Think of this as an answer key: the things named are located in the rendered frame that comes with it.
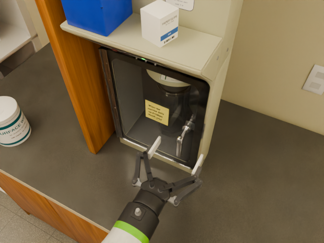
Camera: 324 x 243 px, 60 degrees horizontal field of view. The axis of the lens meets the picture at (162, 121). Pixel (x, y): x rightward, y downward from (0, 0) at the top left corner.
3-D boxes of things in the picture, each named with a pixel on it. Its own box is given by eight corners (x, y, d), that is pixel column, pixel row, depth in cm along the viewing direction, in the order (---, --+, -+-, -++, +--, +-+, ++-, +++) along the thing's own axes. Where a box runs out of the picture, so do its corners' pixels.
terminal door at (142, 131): (120, 135, 105) (102, 45, 74) (195, 169, 96) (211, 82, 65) (118, 137, 104) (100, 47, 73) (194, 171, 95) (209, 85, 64)
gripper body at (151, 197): (159, 212, 66) (176, 181, 72) (128, 197, 69) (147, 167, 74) (159, 223, 72) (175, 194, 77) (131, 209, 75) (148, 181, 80)
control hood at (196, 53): (98, 37, 72) (91, -1, 65) (217, 76, 63) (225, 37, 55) (70, 62, 66) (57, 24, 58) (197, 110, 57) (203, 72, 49)
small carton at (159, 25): (159, 27, 58) (159, -2, 53) (177, 36, 55) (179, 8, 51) (141, 37, 55) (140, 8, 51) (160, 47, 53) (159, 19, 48)
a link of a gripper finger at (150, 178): (155, 192, 76) (150, 193, 76) (147, 157, 83) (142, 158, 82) (155, 185, 73) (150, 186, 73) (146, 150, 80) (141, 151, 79)
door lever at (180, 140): (188, 146, 86) (181, 142, 87) (191, 127, 79) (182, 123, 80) (181, 159, 83) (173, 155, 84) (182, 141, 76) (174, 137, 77)
